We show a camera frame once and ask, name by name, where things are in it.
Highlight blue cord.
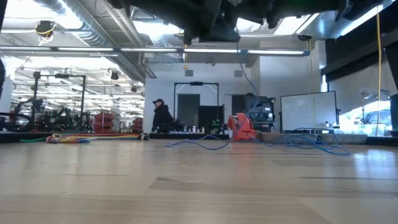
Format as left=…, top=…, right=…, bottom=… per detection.
left=164, top=42, right=351, bottom=156

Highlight long light bar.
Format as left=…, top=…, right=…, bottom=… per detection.
left=0, top=45, right=312, bottom=57

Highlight black equipment cabinet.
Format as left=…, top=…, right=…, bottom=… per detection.
left=231, top=94, right=276, bottom=133

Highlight whiteboard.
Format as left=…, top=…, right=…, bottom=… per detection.
left=279, top=90, right=340, bottom=133

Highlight red tape dispenser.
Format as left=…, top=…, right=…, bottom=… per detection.
left=226, top=113, right=257, bottom=142

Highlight person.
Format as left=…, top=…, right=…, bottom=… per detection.
left=151, top=98, right=175, bottom=133

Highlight red tool cart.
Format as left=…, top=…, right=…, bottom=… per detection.
left=132, top=117, right=144, bottom=133
left=93, top=111, right=116, bottom=133

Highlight grey tool case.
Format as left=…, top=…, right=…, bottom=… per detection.
left=257, top=133, right=368, bottom=146

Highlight black rig frame with camera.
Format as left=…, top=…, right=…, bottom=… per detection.
left=172, top=81, right=220, bottom=134

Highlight yellow hanging cord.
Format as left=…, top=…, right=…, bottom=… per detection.
left=374, top=0, right=384, bottom=138

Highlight bundle of coloured cables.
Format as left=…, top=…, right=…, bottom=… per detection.
left=20, top=136, right=91, bottom=144
left=51, top=133, right=150, bottom=143

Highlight black rig frame with arms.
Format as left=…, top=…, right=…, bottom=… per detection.
left=0, top=70, right=94, bottom=133

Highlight yellow ceiling cord reel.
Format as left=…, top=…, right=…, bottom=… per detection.
left=34, top=20, right=57, bottom=39

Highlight blue cable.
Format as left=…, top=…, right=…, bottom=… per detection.
left=73, top=136, right=147, bottom=144

